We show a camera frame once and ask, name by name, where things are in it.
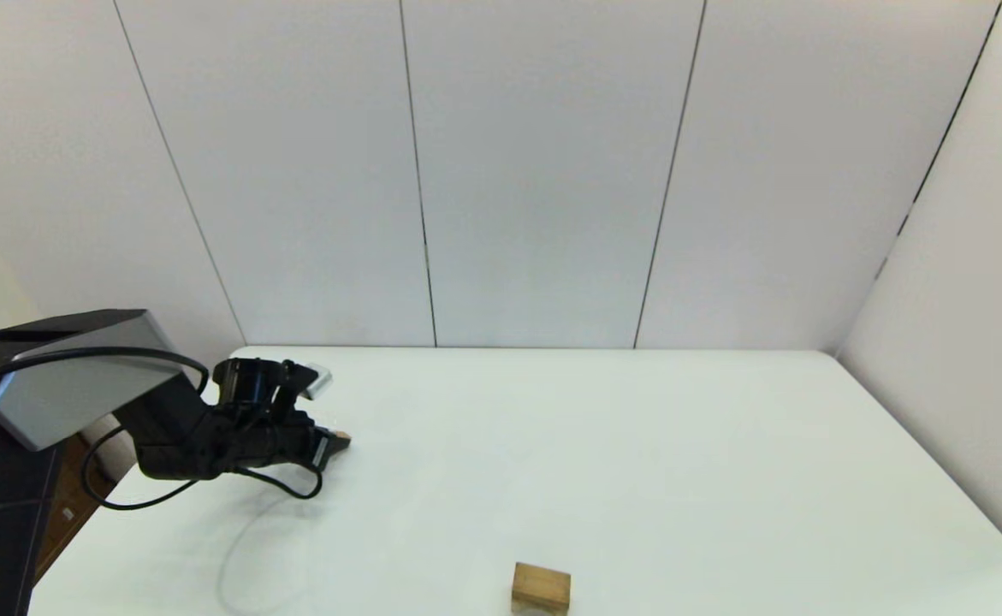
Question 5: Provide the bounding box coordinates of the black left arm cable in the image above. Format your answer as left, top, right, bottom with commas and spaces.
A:
0, 346, 323, 512

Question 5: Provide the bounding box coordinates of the rectangular wooden building block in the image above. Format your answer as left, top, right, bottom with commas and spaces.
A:
513, 561, 572, 598

